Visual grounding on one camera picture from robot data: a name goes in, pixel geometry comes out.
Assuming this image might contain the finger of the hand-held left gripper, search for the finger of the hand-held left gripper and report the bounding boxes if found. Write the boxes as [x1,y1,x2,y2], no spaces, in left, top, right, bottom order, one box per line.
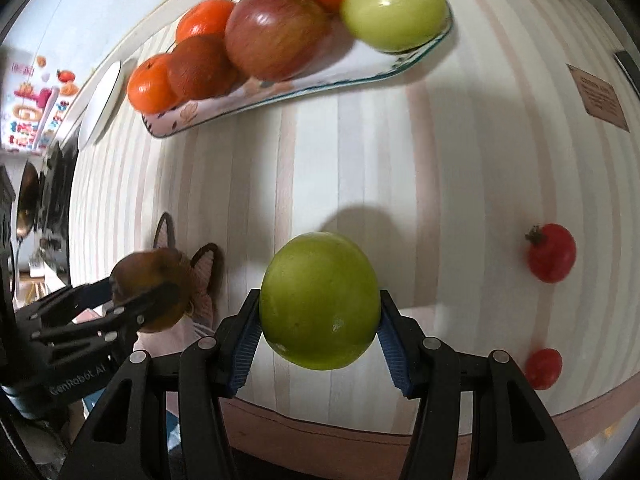
[16,277,114,332]
[34,284,177,347]

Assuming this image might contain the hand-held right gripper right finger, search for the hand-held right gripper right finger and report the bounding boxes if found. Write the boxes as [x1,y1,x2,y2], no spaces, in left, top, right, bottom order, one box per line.
[376,289,582,480]

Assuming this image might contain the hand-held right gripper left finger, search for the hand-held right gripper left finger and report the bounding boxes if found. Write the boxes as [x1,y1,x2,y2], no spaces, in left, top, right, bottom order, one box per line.
[62,287,264,480]

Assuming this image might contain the brownish apple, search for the brownish apple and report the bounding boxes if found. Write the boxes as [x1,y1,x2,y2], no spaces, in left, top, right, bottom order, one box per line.
[109,247,197,334]

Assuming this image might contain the small orange tangerine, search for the small orange tangerine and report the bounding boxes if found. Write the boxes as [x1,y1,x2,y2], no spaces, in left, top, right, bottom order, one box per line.
[126,53,179,115]
[174,0,237,44]

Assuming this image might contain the dark red brown fruit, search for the dark red brown fruit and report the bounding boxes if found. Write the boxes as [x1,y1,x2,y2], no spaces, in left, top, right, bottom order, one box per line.
[166,34,239,102]

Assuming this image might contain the patterned oval plate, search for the patterned oval plate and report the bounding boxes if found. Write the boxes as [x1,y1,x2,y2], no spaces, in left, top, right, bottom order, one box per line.
[141,0,455,140]

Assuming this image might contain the red green apple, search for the red green apple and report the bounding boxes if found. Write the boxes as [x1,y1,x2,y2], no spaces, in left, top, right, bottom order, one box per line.
[224,0,334,82]

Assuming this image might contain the black gas stove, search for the black gas stove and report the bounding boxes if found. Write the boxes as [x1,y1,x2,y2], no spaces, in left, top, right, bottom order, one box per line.
[36,139,82,275]

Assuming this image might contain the metal frying pan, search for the metal frying pan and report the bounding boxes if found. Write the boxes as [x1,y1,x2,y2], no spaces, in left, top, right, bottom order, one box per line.
[14,159,42,239]

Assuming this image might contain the red cherry tomato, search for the red cherry tomato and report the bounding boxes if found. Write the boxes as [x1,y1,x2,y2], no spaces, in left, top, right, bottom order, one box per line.
[524,348,564,391]

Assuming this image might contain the striped cat print tablecloth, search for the striped cat print tablecloth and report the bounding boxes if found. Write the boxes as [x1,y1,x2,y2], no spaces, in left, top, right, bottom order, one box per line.
[64,0,640,461]

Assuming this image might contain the cherry tomato with stem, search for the cherry tomato with stem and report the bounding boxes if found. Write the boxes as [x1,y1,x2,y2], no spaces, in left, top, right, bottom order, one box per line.
[524,223,577,284]

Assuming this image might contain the white round plate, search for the white round plate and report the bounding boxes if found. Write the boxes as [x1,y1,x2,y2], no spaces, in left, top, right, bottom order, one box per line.
[77,59,124,150]

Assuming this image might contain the brown square card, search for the brown square card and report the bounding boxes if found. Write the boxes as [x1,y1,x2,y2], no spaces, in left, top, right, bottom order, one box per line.
[567,63,630,134]

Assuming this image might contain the colourful wall sticker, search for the colourful wall sticker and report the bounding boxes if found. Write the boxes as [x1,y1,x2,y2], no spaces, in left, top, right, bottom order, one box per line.
[0,54,82,154]

